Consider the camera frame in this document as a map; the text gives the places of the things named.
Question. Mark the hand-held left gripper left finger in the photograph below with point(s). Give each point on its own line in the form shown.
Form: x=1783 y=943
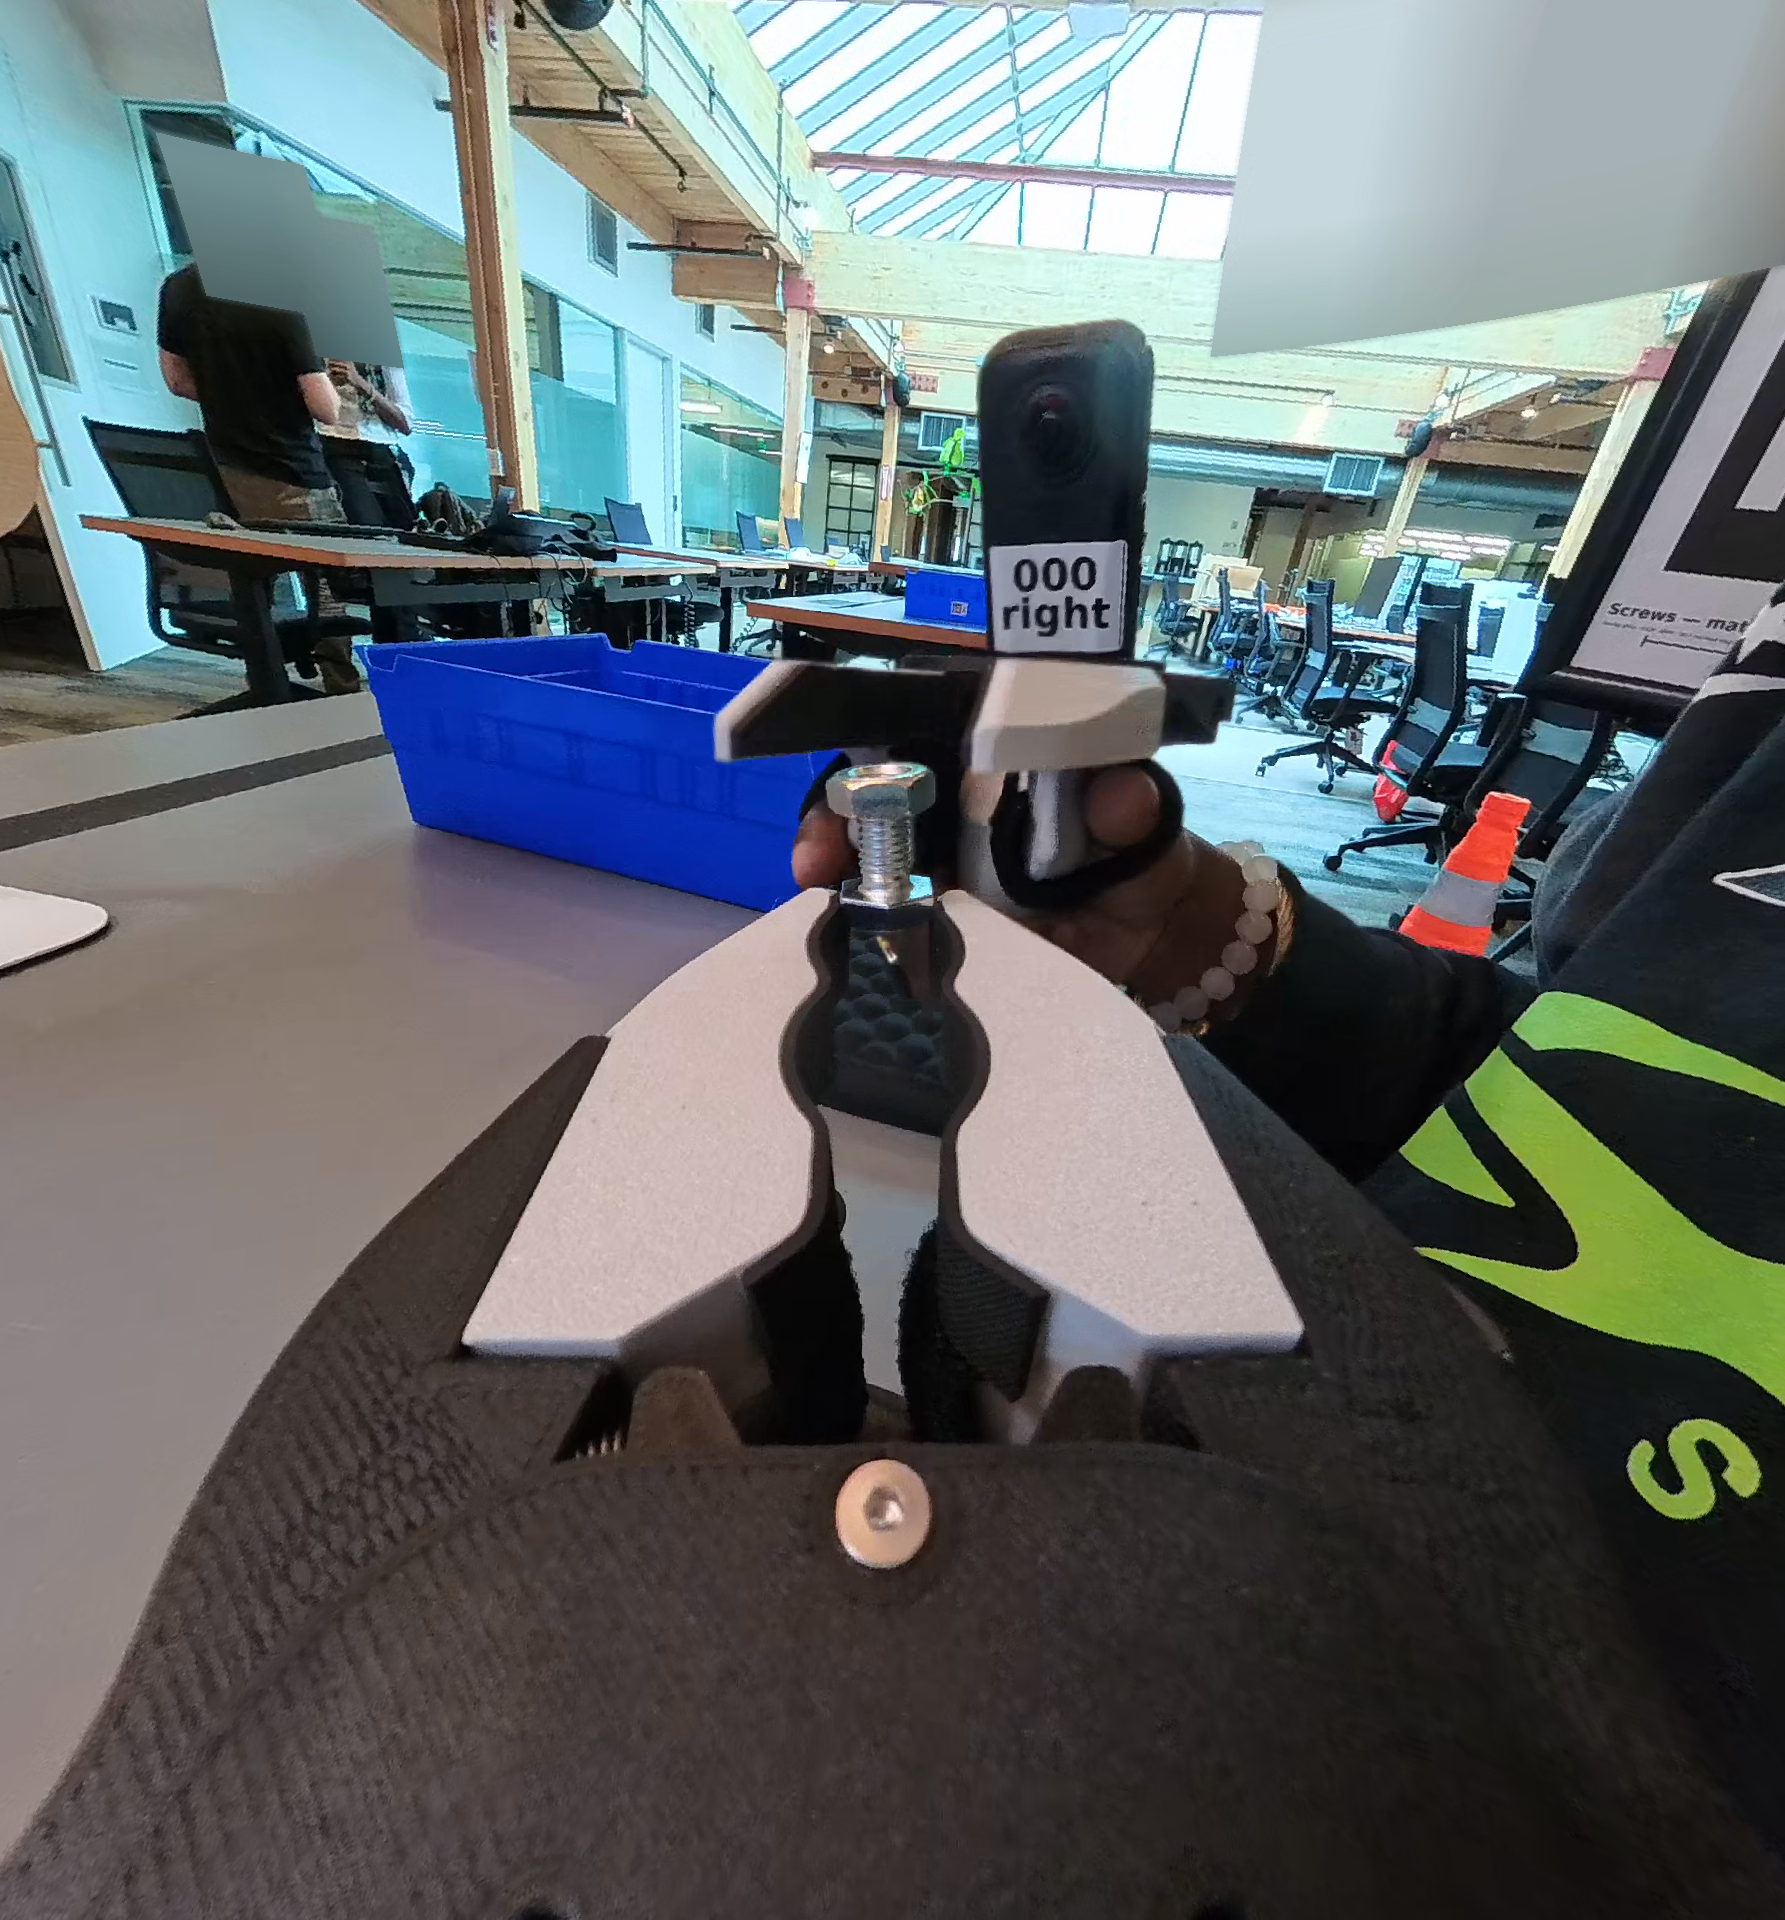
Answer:
x=652 y=1186

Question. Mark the red bag on chair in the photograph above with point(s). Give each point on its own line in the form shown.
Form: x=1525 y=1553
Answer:
x=1387 y=788

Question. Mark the medium steel bolt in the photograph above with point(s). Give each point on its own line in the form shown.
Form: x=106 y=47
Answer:
x=883 y=864

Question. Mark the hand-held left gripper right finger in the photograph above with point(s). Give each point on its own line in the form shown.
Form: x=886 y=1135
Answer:
x=1132 y=1201

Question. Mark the row of black office chairs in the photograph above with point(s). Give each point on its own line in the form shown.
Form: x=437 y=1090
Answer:
x=1418 y=689

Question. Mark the black hoodie with green print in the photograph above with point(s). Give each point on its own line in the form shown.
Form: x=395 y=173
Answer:
x=1657 y=1201

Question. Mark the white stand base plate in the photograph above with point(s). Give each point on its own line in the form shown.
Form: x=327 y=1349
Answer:
x=8 y=924

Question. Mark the medium steel nut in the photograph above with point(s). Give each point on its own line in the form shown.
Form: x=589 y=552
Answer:
x=870 y=792

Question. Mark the small blue bin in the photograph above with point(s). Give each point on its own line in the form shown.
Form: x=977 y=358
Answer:
x=941 y=596

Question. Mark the black framed marker sign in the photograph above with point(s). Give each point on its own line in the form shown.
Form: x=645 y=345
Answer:
x=1704 y=570

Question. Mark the black backpack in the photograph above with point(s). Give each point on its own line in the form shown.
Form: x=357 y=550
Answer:
x=445 y=507

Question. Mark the black mesh office chair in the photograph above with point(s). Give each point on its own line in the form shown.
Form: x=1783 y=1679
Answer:
x=157 y=481

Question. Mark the orange traffic cone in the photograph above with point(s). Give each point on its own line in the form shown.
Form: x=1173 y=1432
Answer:
x=1469 y=894

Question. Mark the black honeycomb cushion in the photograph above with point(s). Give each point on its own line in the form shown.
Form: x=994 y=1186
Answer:
x=894 y=1051

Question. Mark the person's right forearm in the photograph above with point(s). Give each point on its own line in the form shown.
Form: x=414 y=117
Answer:
x=1371 y=1022

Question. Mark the blue plastic bin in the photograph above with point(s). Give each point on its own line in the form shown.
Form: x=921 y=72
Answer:
x=562 y=766

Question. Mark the person's right hand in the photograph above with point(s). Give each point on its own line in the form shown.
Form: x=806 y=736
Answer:
x=1163 y=929

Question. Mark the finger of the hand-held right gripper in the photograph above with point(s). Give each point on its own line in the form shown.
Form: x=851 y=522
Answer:
x=832 y=706
x=1071 y=713

